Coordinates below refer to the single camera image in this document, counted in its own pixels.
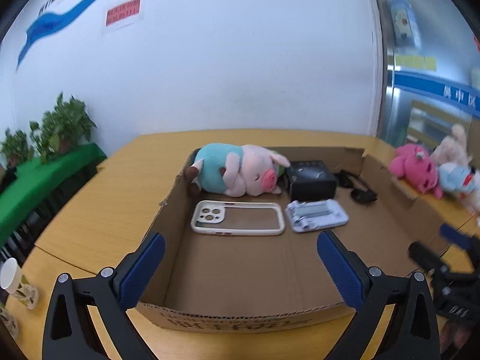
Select green cloth covered table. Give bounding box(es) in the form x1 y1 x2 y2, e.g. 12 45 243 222
0 143 107 244

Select black sunglasses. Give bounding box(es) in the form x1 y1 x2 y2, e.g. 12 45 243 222
334 170 378 205

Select small potted green plant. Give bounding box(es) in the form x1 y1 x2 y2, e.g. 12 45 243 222
1 128 34 168

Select white clear phone case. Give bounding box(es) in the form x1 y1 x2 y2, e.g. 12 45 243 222
190 200 286 236

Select black product box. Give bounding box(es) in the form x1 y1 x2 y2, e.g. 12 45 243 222
286 161 338 203

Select grey folding phone stand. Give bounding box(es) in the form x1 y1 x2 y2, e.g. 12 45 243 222
285 199 349 233

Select pink plush toy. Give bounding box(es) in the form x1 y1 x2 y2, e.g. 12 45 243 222
388 143 443 199

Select large cardboard box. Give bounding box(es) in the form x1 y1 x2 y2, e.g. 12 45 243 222
137 147 470 332

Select light blue plush toy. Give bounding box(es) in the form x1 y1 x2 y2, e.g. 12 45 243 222
439 163 479 199

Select beige plush toy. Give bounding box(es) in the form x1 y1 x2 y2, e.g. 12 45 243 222
430 124 479 215

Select red notice on wall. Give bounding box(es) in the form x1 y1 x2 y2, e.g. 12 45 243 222
102 0 144 34

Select white paper cup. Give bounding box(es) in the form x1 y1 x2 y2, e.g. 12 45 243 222
1 258 22 294

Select pig plush teal shirt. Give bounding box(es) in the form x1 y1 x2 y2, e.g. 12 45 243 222
184 143 290 197

